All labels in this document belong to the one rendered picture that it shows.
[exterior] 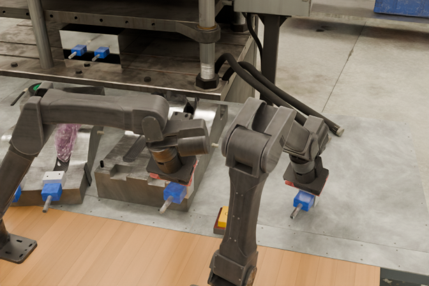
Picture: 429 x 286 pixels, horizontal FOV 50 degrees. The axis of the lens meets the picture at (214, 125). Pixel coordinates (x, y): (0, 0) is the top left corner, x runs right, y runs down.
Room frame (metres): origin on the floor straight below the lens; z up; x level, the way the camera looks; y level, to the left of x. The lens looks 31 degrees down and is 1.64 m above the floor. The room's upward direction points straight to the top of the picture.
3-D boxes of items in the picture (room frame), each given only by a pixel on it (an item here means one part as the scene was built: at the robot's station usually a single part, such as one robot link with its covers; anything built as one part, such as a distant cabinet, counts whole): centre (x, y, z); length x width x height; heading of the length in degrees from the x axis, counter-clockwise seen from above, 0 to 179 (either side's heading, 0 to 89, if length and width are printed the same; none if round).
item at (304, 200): (0.93, -0.23, 0.83); 0.13 x 0.05 x 0.05; 147
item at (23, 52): (2.19, 0.51, 0.76); 1.30 x 0.84 x 0.07; 76
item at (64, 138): (1.20, 0.50, 0.90); 0.26 x 0.18 x 0.08; 3
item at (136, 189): (1.20, 0.14, 0.87); 0.50 x 0.26 x 0.14; 166
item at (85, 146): (1.20, 0.51, 0.86); 0.50 x 0.26 x 0.11; 3
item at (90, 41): (2.11, 0.48, 0.87); 0.50 x 0.27 x 0.17; 166
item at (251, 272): (0.63, -0.03, 0.90); 0.09 x 0.06 x 0.06; 57
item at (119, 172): (0.99, 0.25, 0.87); 0.05 x 0.05 x 0.04; 76
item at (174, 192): (0.84, 0.10, 0.93); 0.13 x 0.05 x 0.05; 159
